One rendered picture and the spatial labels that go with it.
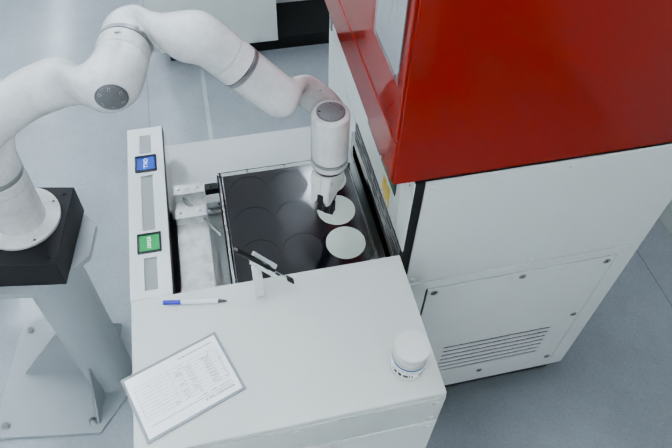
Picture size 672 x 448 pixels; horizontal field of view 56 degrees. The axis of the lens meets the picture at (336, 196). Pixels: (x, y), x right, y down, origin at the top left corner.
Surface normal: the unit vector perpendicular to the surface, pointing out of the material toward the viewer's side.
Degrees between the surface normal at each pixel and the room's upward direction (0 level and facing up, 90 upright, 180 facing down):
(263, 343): 0
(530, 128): 90
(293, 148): 0
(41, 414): 0
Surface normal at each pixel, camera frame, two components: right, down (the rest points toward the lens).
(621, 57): 0.22, 0.76
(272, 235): 0.03, -0.64
